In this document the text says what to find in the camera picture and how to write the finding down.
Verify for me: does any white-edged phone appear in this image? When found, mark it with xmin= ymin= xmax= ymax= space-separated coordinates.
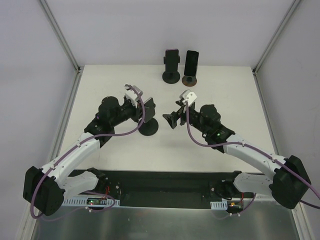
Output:
xmin=143 ymin=97 xmax=156 ymax=123

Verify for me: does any tall black clamp stand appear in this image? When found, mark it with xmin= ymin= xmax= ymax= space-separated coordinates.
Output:
xmin=138 ymin=116 xmax=159 ymax=137

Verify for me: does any black stand with wooden base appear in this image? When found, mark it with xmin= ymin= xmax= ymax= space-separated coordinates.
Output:
xmin=181 ymin=71 xmax=198 ymax=87

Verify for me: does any black round-base clamp stand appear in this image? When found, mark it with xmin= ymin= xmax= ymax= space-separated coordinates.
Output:
xmin=162 ymin=68 xmax=181 ymax=84

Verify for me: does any black phone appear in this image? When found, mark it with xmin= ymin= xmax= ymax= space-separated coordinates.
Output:
xmin=184 ymin=50 xmax=199 ymax=77

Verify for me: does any purple phone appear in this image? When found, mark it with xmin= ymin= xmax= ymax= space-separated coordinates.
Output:
xmin=163 ymin=49 xmax=180 ymax=73

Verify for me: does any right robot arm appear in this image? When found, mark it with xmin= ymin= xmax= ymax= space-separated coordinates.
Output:
xmin=163 ymin=101 xmax=311 ymax=210

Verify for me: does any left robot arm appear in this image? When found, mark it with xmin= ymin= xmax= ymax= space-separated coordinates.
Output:
xmin=22 ymin=95 xmax=155 ymax=219

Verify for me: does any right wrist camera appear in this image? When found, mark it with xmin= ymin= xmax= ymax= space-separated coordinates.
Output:
xmin=179 ymin=89 xmax=197 ymax=107

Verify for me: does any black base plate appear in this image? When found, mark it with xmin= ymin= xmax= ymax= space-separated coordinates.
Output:
xmin=67 ymin=169 xmax=256 ymax=208

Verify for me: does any right white cable duct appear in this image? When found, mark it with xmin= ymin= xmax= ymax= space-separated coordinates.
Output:
xmin=210 ymin=200 xmax=242 ymax=211

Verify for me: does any white cable duct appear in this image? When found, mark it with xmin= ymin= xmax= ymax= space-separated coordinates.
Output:
xmin=62 ymin=196 xmax=120 ymax=208
xmin=210 ymin=200 xmax=242 ymax=211

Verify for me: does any left white cable duct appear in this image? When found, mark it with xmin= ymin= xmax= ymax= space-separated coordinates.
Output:
xmin=62 ymin=196 xmax=120 ymax=208

